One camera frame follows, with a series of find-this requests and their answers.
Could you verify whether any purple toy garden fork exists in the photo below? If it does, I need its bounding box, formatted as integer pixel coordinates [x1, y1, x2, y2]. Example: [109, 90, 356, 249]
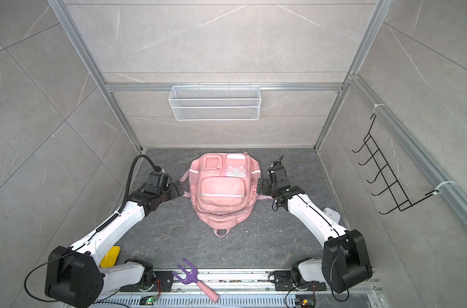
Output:
[172, 258, 220, 304]

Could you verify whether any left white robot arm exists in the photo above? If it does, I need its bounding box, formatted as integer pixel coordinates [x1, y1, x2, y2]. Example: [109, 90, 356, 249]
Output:
[44, 172, 184, 307]

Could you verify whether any small green circuit board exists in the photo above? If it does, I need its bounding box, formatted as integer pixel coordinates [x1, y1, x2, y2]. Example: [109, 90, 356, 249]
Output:
[139, 295, 159, 305]

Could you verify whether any white power strip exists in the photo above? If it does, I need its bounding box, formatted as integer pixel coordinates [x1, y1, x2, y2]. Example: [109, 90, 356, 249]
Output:
[323, 208, 341, 224]

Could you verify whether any black wire hook rack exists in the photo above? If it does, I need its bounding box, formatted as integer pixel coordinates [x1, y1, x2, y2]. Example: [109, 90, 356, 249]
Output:
[351, 114, 441, 216]

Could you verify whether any white wire mesh basket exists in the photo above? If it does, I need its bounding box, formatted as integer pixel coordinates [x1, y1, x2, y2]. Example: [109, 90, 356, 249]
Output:
[169, 85, 262, 121]

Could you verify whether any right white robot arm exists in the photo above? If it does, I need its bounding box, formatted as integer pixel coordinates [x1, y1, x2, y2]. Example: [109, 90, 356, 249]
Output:
[257, 162, 373, 294]

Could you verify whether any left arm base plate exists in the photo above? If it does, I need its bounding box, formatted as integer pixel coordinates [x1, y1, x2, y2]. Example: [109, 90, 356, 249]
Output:
[138, 270, 174, 292]

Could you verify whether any yellow toy shovel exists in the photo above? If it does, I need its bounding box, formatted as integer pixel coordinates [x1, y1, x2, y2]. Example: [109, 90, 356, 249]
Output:
[100, 246, 121, 268]

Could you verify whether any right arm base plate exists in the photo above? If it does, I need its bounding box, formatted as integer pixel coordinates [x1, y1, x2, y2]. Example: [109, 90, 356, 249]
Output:
[267, 269, 327, 291]

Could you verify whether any pink school backpack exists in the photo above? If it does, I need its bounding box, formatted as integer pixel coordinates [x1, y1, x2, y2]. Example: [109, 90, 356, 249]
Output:
[180, 152, 272, 238]

